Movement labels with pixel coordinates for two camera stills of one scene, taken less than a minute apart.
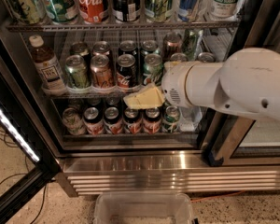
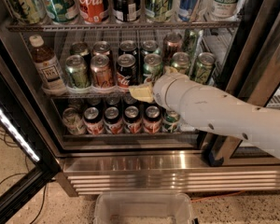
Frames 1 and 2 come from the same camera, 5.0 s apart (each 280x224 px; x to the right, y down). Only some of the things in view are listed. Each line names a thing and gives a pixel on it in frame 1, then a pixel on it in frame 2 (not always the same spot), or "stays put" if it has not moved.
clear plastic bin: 143,208 stays put
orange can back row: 101,48 stays put
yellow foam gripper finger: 169,64 to 173,69
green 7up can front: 152,69 stays put
